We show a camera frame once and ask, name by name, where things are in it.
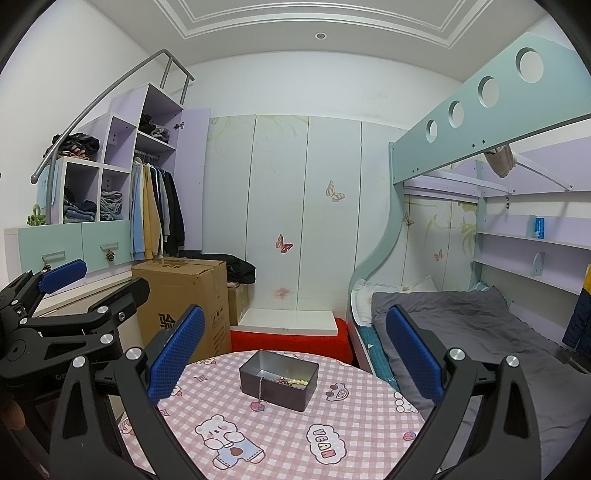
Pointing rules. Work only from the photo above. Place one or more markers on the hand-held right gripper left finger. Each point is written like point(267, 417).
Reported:
point(178, 355)

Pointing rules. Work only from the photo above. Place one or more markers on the silver metal tin box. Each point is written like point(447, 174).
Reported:
point(277, 397)

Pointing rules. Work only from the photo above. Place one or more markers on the folded grey clothes pile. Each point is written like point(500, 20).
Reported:
point(111, 205)

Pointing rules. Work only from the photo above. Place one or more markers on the large cardboard box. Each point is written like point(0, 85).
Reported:
point(184, 286)

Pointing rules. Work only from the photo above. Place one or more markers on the beige hanging cloth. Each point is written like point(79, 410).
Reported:
point(499, 161)

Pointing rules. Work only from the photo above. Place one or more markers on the white board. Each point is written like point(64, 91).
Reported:
point(286, 321)

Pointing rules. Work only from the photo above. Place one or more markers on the small cardboard box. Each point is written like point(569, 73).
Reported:
point(238, 304)

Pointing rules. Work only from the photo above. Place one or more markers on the pink butterfly sticker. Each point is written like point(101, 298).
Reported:
point(284, 243)

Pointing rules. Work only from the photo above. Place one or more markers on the yellow navy jacket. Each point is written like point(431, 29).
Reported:
point(579, 314)

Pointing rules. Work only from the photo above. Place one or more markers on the black grey clothes pile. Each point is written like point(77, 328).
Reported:
point(154, 127)

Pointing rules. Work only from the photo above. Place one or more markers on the beige butterfly sticker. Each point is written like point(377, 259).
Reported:
point(334, 191)

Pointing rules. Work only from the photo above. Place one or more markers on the red fabric bench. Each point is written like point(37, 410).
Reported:
point(286, 344)

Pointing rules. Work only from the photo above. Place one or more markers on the white pillow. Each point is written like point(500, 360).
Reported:
point(397, 288)

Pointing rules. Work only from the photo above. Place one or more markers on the folded jeans pile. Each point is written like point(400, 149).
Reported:
point(78, 207)

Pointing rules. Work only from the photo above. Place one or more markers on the lilac wall shelves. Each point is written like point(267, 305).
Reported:
point(531, 258)

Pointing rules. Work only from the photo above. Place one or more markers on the teal mattress pad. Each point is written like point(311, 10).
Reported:
point(374, 350)

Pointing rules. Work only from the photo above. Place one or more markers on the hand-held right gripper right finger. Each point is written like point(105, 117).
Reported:
point(415, 355)

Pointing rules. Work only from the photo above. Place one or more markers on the lilac stair cabinet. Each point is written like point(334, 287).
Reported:
point(120, 138)

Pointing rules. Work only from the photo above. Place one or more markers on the small blue box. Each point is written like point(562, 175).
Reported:
point(536, 227)

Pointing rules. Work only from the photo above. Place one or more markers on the dark clothes pile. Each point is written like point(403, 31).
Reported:
point(76, 145)

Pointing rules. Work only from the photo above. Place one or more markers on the grey blanket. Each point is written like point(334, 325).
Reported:
point(461, 323)

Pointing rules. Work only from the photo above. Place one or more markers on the grey metal handrail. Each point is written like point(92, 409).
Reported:
point(106, 94)

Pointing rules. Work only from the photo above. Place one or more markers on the black bag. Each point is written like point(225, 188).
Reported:
point(235, 272)

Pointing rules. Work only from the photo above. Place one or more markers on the white wardrobe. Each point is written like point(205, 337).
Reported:
point(314, 230)

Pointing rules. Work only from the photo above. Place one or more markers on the teal bunk bed frame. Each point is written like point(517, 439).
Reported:
point(461, 138)

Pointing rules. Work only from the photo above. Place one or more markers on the person's left forearm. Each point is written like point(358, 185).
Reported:
point(10, 413)

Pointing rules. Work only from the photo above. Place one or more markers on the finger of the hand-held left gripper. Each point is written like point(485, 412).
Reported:
point(62, 273)
point(124, 297)

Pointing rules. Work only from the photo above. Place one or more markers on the teal drawer cabinet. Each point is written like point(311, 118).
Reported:
point(69, 247)

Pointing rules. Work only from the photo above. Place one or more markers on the row of hanging clothes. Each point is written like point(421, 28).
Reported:
point(157, 207)

